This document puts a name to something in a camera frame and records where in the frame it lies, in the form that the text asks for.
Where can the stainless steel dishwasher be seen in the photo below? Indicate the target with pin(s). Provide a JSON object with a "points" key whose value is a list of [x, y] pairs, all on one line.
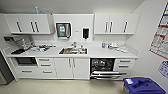
{"points": [[103, 68]]}

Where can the white drawer unit beside dishwasher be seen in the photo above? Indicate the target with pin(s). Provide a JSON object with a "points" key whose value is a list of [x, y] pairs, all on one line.
{"points": [[125, 66]]}

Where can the chrome faucet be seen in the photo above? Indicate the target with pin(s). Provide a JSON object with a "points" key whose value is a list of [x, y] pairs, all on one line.
{"points": [[73, 45]]}

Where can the stainless steel sink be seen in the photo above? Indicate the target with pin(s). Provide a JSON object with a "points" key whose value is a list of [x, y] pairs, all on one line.
{"points": [[73, 51]]}

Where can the dish soap bottle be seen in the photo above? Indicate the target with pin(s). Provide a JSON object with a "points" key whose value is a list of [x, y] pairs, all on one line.
{"points": [[103, 44]]}

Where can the white under-sink cabinet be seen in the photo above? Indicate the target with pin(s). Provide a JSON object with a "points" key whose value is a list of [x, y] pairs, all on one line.
{"points": [[71, 68]]}

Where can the grey paper towel dispenser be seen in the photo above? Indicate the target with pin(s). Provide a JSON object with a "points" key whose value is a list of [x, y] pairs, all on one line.
{"points": [[63, 30]]}

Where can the stack of white dishes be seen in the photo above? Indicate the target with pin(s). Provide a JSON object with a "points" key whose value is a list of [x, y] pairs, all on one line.
{"points": [[113, 46]]}

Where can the dish rack with dishes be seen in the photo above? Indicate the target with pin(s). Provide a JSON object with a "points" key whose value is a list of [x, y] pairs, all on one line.
{"points": [[42, 47]]}

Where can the white drawer unit beside microwave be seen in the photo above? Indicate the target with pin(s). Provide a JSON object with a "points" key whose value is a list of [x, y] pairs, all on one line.
{"points": [[46, 68]]}

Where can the black built-in microwave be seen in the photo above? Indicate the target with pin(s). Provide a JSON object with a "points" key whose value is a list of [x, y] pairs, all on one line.
{"points": [[26, 61]]}

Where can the blue bottle on cabinet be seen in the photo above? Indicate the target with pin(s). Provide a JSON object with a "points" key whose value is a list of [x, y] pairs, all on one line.
{"points": [[37, 10]]}

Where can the black wall soap dispenser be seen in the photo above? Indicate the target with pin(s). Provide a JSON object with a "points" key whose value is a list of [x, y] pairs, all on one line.
{"points": [[85, 33]]}

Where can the white three-door wall cabinet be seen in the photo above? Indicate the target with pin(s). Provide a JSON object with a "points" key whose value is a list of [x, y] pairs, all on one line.
{"points": [[116, 23]]}

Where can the white two-door wall cabinet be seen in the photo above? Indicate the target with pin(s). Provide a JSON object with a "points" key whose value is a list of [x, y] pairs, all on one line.
{"points": [[30, 23]]}

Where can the wall notice poster board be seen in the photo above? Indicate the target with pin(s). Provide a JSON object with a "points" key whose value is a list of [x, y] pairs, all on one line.
{"points": [[161, 33]]}

